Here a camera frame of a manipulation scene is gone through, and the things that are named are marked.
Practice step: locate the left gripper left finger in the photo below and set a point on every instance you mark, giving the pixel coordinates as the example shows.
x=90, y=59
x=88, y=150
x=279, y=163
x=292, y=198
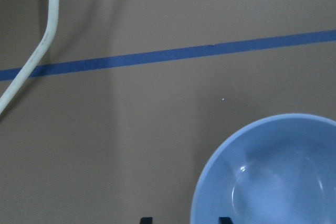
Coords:
x=146, y=220

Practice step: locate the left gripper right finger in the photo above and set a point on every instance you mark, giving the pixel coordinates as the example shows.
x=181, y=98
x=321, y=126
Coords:
x=225, y=220

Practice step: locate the blue bowl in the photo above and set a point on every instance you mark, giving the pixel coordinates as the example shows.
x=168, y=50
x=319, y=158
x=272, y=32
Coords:
x=280, y=169

